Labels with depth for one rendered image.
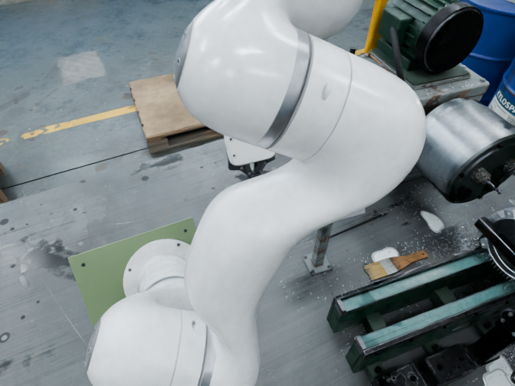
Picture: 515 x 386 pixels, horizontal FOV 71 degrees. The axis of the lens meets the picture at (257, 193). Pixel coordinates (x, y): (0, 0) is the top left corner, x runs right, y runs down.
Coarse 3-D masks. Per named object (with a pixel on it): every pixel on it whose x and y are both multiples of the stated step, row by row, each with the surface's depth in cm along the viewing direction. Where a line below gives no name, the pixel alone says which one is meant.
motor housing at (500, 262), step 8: (496, 216) 87; (504, 216) 85; (496, 224) 89; (504, 224) 90; (512, 224) 91; (504, 232) 92; (512, 232) 92; (488, 240) 91; (512, 240) 92; (488, 248) 91; (496, 248) 91; (488, 256) 92; (496, 256) 91; (496, 264) 90; (504, 264) 90; (504, 272) 88; (512, 272) 88; (512, 280) 88
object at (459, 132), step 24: (432, 120) 99; (456, 120) 95; (480, 120) 93; (504, 120) 94; (432, 144) 98; (456, 144) 93; (480, 144) 89; (504, 144) 90; (432, 168) 100; (456, 168) 92; (480, 168) 93; (504, 168) 96; (456, 192) 99; (480, 192) 103
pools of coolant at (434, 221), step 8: (424, 216) 118; (432, 216) 118; (432, 224) 115; (440, 224) 115; (384, 248) 109; (392, 248) 109; (376, 256) 107; (384, 256) 107; (392, 256) 107; (496, 360) 87; (504, 360) 87; (488, 368) 86; (496, 368) 86; (504, 368) 86; (488, 376) 85; (496, 376) 85; (504, 376) 85; (488, 384) 84; (496, 384) 84; (504, 384) 84; (512, 384) 84
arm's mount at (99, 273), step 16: (176, 224) 85; (192, 224) 86; (128, 240) 82; (144, 240) 83; (80, 256) 79; (96, 256) 80; (112, 256) 81; (128, 256) 82; (80, 272) 79; (96, 272) 80; (112, 272) 81; (80, 288) 79; (96, 288) 80; (112, 288) 81; (96, 304) 81; (112, 304) 82; (96, 320) 81
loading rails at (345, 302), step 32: (480, 256) 94; (384, 288) 88; (416, 288) 89; (448, 288) 98; (512, 288) 88; (352, 320) 89; (416, 320) 82; (448, 320) 81; (480, 320) 92; (352, 352) 83; (384, 352) 80
